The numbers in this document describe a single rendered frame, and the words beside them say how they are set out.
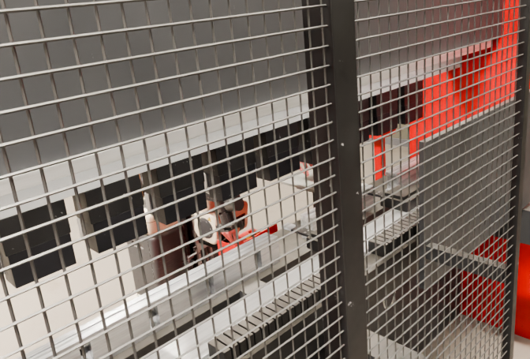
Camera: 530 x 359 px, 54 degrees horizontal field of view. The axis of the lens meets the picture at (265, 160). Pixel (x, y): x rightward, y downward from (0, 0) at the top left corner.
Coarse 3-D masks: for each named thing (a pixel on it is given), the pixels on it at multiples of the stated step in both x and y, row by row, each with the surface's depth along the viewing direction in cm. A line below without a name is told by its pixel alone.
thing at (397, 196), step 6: (396, 186) 192; (402, 186) 192; (366, 192) 198; (372, 192) 197; (378, 192) 196; (390, 192) 188; (402, 192) 186; (408, 192) 186; (414, 192) 187; (390, 198) 185; (396, 198) 185; (402, 198) 183; (408, 198) 184; (414, 198) 183; (390, 204) 186; (396, 204) 184; (402, 204) 182; (408, 204) 181; (414, 204) 184; (402, 210) 182; (408, 210) 182
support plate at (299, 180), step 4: (312, 172) 226; (296, 176) 223; (300, 176) 223; (304, 176) 222; (308, 176) 222; (312, 176) 221; (288, 180) 219; (296, 180) 219; (300, 180) 218; (304, 180) 218; (308, 180) 217; (312, 180) 217; (284, 184) 218; (288, 184) 216; (296, 184) 214; (300, 184) 214; (304, 184) 213; (308, 184) 213; (312, 184) 212; (300, 188) 211; (312, 188) 208
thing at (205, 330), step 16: (368, 224) 175; (288, 272) 150; (304, 272) 149; (272, 288) 143; (240, 304) 137; (256, 304) 136; (208, 320) 131; (224, 320) 130; (240, 320) 130; (192, 336) 125; (208, 336) 125; (160, 352) 121; (176, 352) 120; (192, 352) 120; (208, 352) 119
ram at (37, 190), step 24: (264, 120) 162; (192, 144) 144; (216, 144) 150; (96, 168) 125; (120, 168) 130; (144, 168) 135; (24, 192) 115; (48, 192) 118; (72, 192) 122; (0, 216) 112
